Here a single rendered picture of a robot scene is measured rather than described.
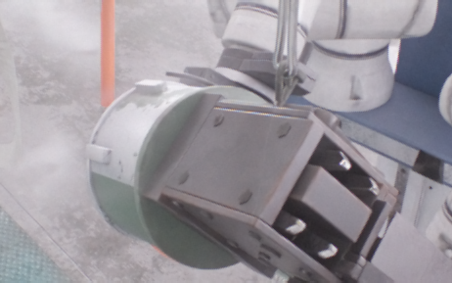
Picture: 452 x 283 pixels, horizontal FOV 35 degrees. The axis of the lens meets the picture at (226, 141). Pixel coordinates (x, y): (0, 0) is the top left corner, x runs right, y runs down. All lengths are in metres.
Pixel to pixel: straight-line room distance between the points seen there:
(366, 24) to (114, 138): 0.44
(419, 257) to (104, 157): 0.25
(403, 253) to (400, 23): 0.50
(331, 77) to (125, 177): 0.82
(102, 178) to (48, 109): 2.57
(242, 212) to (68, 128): 2.61
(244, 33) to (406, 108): 0.67
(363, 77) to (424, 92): 0.16
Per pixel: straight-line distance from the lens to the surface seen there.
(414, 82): 1.44
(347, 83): 1.33
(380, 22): 0.92
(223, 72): 0.76
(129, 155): 0.55
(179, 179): 0.50
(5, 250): 2.54
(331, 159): 0.45
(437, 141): 1.31
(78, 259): 2.45
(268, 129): 0.45
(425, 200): 1.69
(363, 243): 0.46
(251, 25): 0.76
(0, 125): 3.11
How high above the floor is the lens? 1.76
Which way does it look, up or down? 38 degrees down
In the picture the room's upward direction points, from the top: straight up
